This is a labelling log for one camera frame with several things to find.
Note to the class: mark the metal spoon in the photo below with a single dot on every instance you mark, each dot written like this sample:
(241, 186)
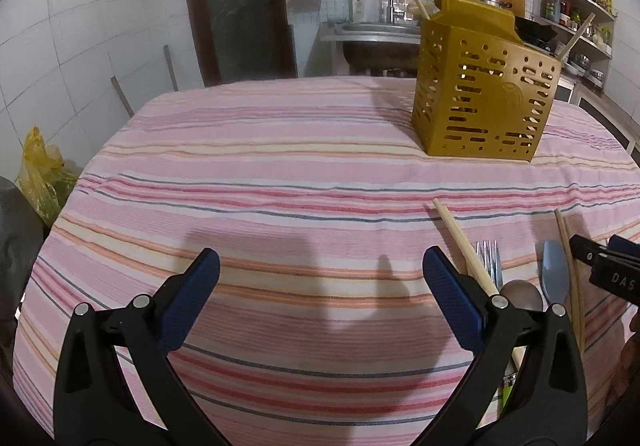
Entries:
(522, 293)

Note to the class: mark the pink striped tablecloth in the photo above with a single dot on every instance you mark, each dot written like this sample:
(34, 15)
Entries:
(280, 186)

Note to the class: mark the white soap bottle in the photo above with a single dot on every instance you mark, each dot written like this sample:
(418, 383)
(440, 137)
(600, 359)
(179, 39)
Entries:
(358, 1)

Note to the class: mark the gold perforated utensil holder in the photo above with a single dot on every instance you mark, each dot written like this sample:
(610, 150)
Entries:
(475, 91)

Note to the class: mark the light blue spoon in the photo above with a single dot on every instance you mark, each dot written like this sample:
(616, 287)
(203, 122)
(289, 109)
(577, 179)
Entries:
(554, 271)

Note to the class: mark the leaning wooden stick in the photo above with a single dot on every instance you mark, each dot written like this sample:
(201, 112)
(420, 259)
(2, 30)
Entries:
(171, 69)
(122, 99)

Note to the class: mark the black wok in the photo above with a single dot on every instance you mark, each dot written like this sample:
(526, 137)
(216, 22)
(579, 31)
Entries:
(537, 34)

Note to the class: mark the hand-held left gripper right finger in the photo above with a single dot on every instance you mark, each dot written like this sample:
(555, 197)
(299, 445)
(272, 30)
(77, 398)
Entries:
(450, 296)

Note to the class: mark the cooking oil bottle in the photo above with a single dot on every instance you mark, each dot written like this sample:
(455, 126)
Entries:
(551, 6)

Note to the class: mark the yellow plastic bag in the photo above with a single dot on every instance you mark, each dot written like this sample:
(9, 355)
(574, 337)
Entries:
(42, 176)

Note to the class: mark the corner wall shelf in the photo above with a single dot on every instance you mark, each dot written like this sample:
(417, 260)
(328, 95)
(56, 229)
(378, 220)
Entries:
(585, 26)

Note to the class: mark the metal fork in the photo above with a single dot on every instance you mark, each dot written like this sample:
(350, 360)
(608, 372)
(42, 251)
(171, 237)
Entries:
(487, 261)

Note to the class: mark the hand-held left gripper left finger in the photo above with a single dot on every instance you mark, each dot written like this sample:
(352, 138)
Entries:
(192, 296)

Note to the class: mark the stainless steel sink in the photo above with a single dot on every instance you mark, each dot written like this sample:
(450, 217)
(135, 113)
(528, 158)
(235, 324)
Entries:
(375, 39)

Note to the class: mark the dark brown door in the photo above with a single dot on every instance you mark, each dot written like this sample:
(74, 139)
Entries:
(240, 1)

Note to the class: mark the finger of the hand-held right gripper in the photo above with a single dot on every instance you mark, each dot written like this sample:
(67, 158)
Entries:
(612, 278)
(625, 248)

